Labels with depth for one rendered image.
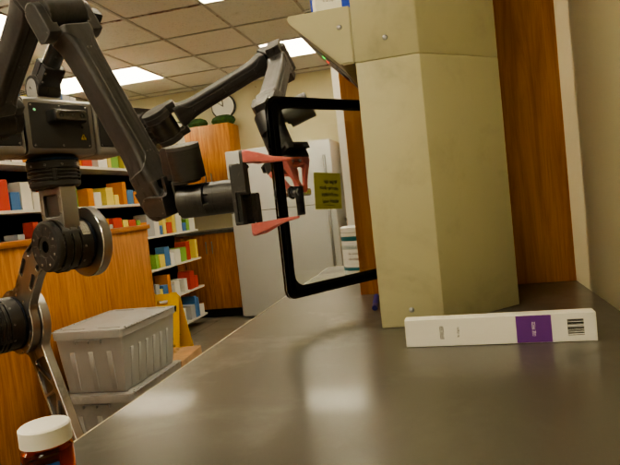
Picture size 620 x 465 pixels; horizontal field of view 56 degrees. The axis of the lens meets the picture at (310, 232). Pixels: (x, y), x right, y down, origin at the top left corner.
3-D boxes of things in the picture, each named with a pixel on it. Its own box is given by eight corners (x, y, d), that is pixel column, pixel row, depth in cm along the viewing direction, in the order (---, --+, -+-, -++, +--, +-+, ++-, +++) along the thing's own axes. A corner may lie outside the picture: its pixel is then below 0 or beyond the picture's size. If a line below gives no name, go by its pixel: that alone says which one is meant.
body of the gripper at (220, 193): (238, 162, 95) (196, 168, 97) (246, 224, 95) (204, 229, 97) (251, 164, 101) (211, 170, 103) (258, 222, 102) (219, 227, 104)
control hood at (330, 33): (375, 91, 133) (371, 47, 133) (355, 63, 102) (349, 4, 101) (327, 99, 136) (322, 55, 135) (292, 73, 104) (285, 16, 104)
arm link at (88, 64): (73, 11, 110) (19, 14, 102) (86, -7, 106) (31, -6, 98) (186, 211, 111) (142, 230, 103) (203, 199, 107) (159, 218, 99)
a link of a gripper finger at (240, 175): (284, 143, 93) (229, 151, 95) (290, 187, 93) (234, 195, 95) (295, 146, 100) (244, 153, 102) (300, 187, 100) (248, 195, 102)
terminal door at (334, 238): (390, 275, 134) (373, 101, 132) (288, 301, 114) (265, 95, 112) (387, 275, 135) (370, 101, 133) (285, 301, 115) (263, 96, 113)
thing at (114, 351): (183, 359, 347) (176, 304, 346) (130, 393, 289) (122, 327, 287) (120, 362, 357) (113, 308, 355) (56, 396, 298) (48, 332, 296)
